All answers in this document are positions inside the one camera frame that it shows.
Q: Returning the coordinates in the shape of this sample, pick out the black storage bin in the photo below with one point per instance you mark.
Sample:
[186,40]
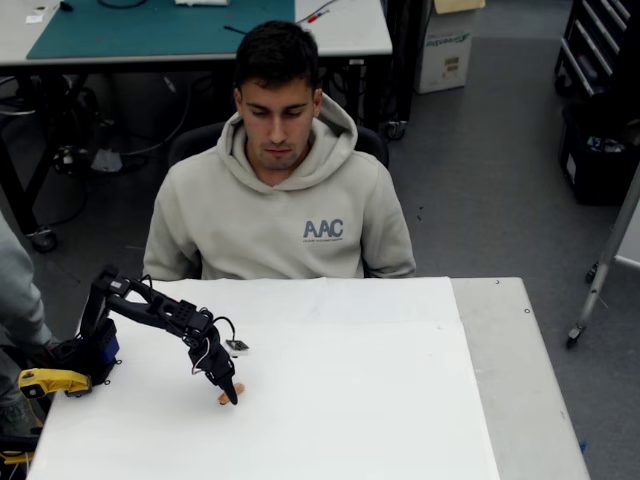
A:
[590,175]

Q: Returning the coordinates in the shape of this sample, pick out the small black device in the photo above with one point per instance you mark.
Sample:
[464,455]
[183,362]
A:
[65,6]

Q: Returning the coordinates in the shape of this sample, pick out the black drawer rack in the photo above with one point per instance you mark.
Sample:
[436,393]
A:
[590,50]

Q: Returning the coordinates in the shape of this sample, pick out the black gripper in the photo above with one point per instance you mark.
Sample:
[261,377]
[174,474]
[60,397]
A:
[221,372]

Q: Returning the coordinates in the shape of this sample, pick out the grey metal stand on casters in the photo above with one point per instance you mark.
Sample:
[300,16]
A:
[617,235]

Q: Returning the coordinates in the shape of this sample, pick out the white plastic bag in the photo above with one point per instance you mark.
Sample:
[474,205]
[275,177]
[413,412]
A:
[106,161]

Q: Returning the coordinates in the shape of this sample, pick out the red pen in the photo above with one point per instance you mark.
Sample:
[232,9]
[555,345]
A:
[315,18]

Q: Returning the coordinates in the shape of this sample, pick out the black and yellow clamp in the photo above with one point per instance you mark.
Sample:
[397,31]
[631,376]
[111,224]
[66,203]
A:
[17,442]

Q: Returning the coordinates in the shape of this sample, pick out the white workbench with black frame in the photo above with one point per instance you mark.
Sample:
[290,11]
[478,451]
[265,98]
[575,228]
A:
[350,30]

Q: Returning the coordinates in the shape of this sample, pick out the person in grey sweater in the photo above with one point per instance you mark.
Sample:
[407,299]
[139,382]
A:
[15,290]

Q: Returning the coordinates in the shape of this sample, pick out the green cutting mat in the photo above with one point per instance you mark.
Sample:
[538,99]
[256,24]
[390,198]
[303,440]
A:
[150,30]

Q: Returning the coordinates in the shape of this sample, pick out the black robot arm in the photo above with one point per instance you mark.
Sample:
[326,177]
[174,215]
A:
[145,307]

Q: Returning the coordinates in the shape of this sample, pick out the white paper sheet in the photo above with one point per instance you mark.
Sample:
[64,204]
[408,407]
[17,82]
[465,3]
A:
[325,410]

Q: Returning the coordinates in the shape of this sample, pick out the black office chair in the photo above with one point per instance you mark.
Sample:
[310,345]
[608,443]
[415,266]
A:
[192,142]

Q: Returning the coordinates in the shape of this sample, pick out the man in beige hoodie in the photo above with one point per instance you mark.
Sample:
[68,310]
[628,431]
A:
[260,220]

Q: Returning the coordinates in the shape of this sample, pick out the white gripper camera board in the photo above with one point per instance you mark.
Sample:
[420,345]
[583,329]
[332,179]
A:
[237,346]

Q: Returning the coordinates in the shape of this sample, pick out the small orange sausage-shaped object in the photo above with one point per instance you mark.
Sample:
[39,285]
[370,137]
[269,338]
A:
[220,398]

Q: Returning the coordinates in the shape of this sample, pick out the white cardboard box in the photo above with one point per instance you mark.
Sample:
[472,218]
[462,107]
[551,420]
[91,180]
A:
[445,65]

